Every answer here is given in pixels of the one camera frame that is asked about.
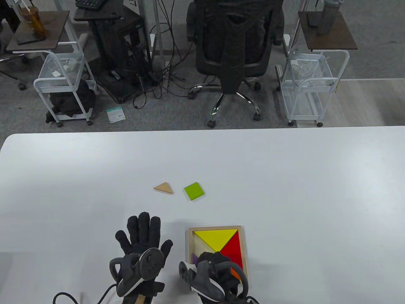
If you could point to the person's left hand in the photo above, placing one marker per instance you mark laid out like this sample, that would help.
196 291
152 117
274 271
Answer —
144 231

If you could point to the person's right hand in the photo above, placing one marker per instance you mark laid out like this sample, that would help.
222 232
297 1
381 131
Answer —
215 258

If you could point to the yellow large triangle tangram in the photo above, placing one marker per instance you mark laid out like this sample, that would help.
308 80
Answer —
215 239

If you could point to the wooden square tray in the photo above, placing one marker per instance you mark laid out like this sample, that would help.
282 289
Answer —
198 247

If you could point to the purple triangle tangram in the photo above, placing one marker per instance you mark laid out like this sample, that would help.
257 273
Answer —
195 260

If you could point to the red large triangle tangram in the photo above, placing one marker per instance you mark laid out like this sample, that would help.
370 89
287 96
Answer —
234 250

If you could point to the orange parallelogram tangram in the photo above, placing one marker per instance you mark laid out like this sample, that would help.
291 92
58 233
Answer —
234 273

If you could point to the natural wood triangle tangram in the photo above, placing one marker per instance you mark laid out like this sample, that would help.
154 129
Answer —
165 188

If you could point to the green square tangram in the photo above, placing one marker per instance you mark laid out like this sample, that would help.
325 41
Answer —
194 191

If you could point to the person's left forearm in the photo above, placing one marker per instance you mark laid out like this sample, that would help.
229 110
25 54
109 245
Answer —
140 300

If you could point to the white packet teal edge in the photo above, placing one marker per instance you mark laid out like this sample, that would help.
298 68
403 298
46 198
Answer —
115 115

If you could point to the black bag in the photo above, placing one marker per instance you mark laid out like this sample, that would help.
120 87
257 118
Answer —
68 101

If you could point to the white charger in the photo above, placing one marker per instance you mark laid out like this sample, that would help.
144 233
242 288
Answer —
68 67

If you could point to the black computer tower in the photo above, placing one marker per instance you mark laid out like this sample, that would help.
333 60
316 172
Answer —
110 47

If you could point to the black chair base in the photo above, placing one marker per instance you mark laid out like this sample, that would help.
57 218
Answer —
22 85

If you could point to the white desk leg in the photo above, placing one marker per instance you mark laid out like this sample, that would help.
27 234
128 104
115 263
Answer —
159 31

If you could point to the black mesh office chair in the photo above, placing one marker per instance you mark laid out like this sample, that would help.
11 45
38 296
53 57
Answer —
234 47

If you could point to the brown side table top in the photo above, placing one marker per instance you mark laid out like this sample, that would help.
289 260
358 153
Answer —
338 34
53 28

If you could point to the dark desk top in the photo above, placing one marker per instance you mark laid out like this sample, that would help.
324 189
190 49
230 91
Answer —
95 14

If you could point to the black phone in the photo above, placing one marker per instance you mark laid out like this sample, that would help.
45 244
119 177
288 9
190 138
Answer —
25 41

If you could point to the black keyboard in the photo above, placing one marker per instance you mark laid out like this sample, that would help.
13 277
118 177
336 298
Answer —
90 3

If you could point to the amber drink cup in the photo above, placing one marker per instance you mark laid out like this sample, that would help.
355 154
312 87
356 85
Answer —
35 22

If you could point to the small black device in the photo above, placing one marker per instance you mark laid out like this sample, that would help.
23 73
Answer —
313 19

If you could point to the grey metal bottle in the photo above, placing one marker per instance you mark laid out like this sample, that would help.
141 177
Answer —
327 19

